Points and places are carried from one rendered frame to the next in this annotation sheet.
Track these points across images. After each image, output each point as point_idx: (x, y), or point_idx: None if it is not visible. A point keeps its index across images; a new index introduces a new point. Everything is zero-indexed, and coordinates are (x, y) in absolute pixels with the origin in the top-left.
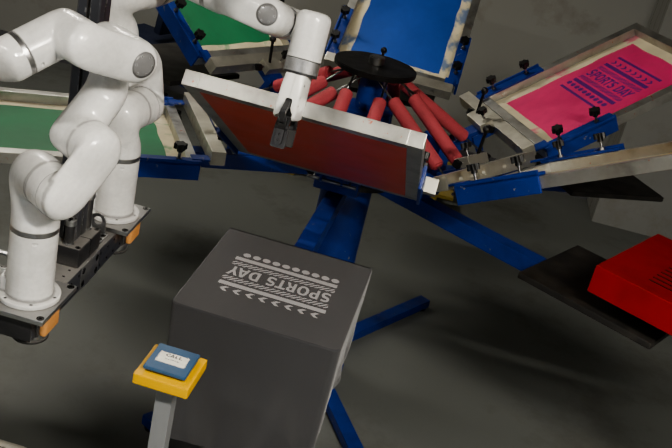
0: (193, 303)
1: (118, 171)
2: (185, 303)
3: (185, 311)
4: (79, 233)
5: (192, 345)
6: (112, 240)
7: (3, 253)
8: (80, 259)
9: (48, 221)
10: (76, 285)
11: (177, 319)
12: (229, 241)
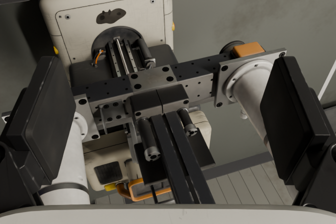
0: None
1: (82, 175)
2: None
3: None
4: (168, 116)
5: None
6: (94, 97)
7: (135, 130)
8: (180, 90)
9: None
10: (180, 69)
11: None
12: None
